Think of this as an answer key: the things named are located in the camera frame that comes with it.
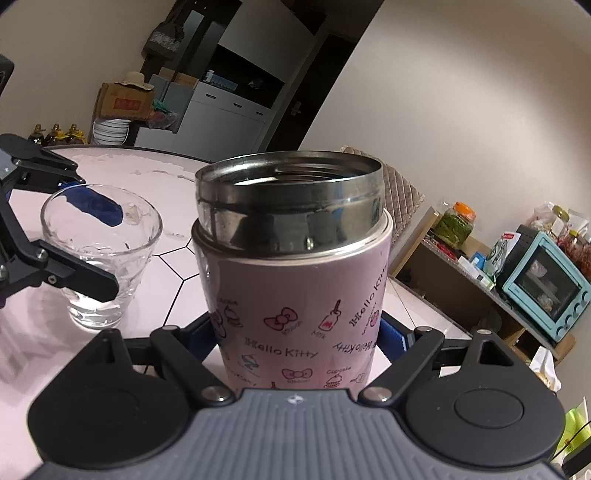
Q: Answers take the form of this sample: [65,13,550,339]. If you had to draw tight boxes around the colourful plastic bags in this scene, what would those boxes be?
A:
[147,98,180,134]

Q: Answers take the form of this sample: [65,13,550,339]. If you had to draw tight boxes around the light green plastic bag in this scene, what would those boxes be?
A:
[553,405,591,464]

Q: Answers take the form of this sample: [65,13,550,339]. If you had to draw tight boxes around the grey hanging bag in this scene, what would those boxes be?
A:
[142,19,184,59]

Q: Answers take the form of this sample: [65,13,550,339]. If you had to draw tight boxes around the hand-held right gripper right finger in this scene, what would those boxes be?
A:
[358,314,514,408]

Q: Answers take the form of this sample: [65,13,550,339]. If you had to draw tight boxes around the straw hat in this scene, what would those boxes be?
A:
[120,71,156,91]

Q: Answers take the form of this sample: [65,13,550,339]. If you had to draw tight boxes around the orange lid plastic jar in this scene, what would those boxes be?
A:
[435,201,476,249]

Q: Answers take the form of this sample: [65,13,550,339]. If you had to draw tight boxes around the pink printed steel thermos bottle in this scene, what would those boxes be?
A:
[191,150,394,394]

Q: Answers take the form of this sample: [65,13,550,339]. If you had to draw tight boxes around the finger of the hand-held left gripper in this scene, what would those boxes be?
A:
[0,198,120,308]
[0,133,124,228]

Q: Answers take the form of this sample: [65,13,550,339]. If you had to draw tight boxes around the wooden side shelf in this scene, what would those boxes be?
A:
[392,207,576,366]

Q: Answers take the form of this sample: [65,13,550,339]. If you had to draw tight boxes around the white tissue pack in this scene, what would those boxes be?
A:
[527,345,563,394]

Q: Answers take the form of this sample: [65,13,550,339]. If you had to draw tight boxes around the jar with red contents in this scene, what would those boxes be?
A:
[555,229,591,265]

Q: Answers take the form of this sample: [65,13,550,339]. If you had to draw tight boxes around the beige quilted chair cover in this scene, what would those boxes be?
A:
[341,146,426,278]

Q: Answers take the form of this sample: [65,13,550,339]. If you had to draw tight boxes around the stack of white plates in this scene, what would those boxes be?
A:
[92,118,133,147]

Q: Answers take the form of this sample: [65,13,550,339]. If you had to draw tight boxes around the dark door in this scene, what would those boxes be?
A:
[265,0,385,153]

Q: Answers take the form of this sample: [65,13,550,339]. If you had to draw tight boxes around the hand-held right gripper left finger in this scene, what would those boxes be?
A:
[95,315,236,407]

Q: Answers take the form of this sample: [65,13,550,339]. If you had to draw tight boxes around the green white snack bag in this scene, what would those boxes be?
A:
[486,232,522,283]

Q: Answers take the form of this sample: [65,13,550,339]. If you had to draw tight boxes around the clear glass cup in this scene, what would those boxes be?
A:
[40,184,164,331]

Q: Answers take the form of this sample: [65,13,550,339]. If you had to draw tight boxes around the white drawer cabinet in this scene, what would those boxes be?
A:
[135,83,273,160]

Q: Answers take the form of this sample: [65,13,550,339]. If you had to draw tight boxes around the brown cardboard box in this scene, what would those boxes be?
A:
[95,82,156,122]

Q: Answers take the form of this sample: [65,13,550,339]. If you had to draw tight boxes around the light blue toaster oven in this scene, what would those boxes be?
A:
[502,224,591,343]

